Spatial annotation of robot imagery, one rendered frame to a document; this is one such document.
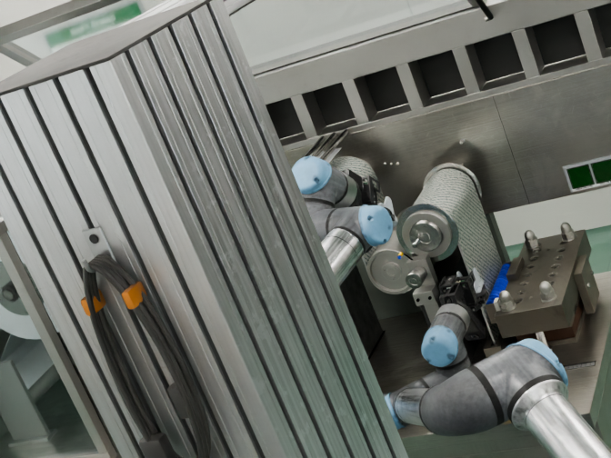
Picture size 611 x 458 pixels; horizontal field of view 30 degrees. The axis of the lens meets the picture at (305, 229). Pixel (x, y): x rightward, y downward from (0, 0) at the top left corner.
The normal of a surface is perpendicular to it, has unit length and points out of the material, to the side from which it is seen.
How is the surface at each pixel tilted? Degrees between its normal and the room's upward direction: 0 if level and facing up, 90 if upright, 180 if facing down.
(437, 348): 90
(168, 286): 90
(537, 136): 90
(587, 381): 0
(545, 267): 0
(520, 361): 26
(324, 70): 90
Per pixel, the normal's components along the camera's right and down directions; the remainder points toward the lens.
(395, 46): -0.34, 0.42
